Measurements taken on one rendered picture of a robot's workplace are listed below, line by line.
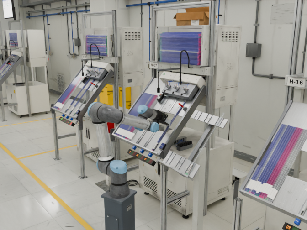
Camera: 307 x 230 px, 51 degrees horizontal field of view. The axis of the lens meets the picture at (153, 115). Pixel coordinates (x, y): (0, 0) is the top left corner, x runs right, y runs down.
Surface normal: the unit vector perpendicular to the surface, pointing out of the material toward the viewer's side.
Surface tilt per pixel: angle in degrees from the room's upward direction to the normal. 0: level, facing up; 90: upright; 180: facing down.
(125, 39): 90
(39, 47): 90
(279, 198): 44
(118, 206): 90
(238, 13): 90
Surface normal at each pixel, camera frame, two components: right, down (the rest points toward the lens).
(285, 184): -0.54, -0.58
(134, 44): 0.63, 0.19
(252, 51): -0.77, 0.15
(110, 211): -0.51, 0.21
